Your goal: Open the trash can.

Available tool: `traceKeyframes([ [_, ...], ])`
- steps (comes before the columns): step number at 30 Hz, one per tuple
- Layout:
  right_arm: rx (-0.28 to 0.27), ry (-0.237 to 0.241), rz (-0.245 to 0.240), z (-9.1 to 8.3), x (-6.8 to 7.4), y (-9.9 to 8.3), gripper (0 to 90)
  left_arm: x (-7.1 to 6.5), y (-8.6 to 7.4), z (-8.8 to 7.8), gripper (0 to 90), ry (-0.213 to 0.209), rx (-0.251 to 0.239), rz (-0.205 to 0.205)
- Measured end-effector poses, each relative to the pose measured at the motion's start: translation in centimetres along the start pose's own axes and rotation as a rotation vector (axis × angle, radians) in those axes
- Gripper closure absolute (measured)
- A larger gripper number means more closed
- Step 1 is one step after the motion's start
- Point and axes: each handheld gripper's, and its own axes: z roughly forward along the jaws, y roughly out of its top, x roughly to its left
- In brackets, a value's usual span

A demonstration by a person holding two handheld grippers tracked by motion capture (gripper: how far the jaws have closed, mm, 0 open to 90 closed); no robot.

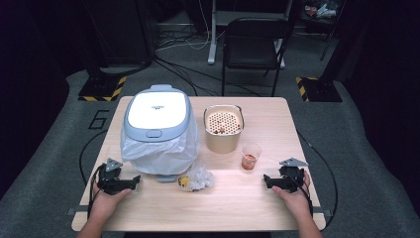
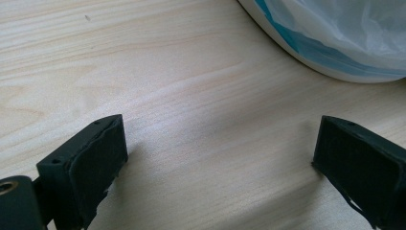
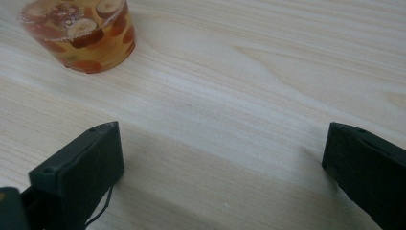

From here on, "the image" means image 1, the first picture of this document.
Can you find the clear plastic cup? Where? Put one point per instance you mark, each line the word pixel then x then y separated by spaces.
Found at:
pixel 250 160

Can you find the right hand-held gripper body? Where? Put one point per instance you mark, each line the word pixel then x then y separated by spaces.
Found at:
pixel 292 178

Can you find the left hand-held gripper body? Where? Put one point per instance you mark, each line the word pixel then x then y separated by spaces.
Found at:
pixel 109 183

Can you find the person's left hand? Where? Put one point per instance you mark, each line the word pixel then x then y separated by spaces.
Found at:
pixel 104 205

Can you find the grey table bracket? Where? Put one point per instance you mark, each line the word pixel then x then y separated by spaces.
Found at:
pixel 325 212
pixel 74 211

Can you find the beige strainer container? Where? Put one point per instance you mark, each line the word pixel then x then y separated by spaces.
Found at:
pixel 223 143

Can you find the black striped stand base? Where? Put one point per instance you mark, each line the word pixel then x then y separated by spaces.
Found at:
pixel 322 89
pixel 99 89

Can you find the black cabinet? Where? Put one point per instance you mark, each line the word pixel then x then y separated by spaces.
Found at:
pixel 122 33

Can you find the grey white pedal trash can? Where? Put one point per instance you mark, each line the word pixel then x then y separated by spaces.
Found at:
pixel 158 112

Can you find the person's right hand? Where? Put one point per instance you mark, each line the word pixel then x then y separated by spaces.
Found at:
pixel 297 203

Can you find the pile of clutter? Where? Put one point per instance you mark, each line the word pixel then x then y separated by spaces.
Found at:
pixel 322 10

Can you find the small yellow scrap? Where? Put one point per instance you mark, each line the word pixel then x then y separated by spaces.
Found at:
pixel 183 181

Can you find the black folding chair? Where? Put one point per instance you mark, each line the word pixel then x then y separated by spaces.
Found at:
pixel 254 49

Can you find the clear plastic wrap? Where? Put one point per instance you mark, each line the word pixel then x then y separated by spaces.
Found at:
pixel 201 177

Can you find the white plastic trash bag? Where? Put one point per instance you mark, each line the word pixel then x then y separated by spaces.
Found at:
pixel 158 155

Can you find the white desk frame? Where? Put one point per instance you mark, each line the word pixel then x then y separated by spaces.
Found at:
pixel 212 39

